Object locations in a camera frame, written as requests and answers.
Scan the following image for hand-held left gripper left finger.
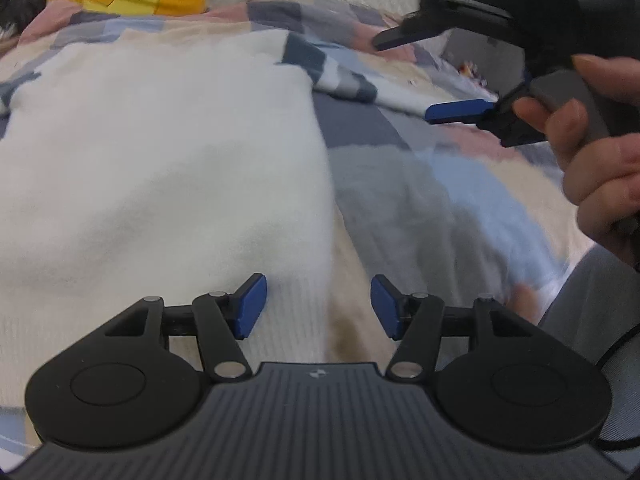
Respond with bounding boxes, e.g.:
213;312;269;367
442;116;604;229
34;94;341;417
102;273;267;382

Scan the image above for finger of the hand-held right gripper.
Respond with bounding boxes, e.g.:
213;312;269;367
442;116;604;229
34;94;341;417
372;0;521;52
425;84;546;148

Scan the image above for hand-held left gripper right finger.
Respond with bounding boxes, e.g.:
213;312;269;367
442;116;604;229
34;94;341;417
371;275;538;382

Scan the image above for white knit sweater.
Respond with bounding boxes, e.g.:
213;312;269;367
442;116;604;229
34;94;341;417
0;27;441;411

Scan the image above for person's right hand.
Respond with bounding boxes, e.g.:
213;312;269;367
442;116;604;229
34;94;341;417
512;55;640;266

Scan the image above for checkered patchwork duvet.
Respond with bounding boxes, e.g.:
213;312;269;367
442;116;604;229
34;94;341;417
0;0;601;456

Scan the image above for person's grey pants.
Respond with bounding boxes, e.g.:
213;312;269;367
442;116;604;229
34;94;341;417
539;244;640;471

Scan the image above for dark cloth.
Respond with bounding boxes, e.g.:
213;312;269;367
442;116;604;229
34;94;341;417
0;0;51;41

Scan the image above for black cable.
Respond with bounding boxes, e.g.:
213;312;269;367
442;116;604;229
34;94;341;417
594;326;640;454

